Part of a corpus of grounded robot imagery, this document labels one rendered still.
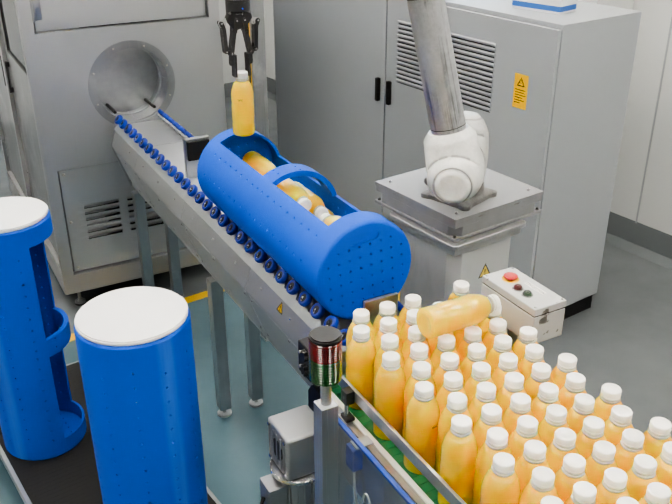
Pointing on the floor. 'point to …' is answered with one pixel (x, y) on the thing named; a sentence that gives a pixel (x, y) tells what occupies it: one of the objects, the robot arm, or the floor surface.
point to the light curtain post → (259, 71)
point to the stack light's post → (326, 452)
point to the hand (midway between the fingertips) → (241, 65)
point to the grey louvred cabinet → (536, 43)
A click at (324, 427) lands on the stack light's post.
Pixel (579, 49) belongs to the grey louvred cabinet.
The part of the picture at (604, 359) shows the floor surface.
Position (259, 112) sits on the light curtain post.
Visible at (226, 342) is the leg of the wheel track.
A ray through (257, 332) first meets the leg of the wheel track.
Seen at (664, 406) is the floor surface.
